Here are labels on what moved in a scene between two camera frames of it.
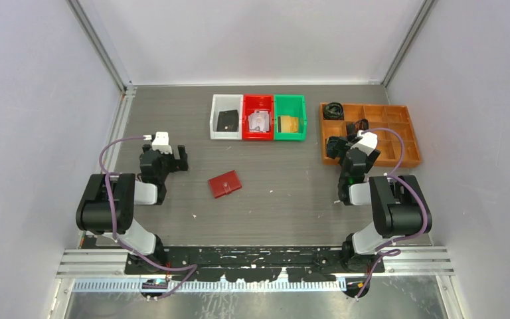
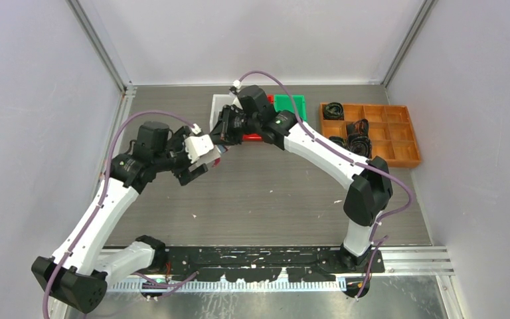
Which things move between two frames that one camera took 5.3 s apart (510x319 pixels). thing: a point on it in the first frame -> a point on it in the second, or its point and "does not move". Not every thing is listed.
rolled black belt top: (333, 110) does not move
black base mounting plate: (258, 263) does not move
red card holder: (225, 184) -> (216, 162)
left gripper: (176, 165) -> (178, 141)
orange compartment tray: (394, 117) does not move
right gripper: (344, 145) -> (222, 131)
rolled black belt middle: (352, 128) does not move
